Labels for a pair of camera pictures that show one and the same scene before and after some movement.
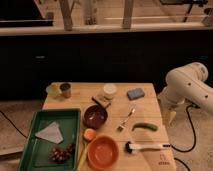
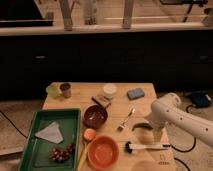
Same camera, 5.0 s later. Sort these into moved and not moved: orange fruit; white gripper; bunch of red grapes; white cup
Moved: white gripper
Not moved: bunch of red grapes; white cup; orange fruit
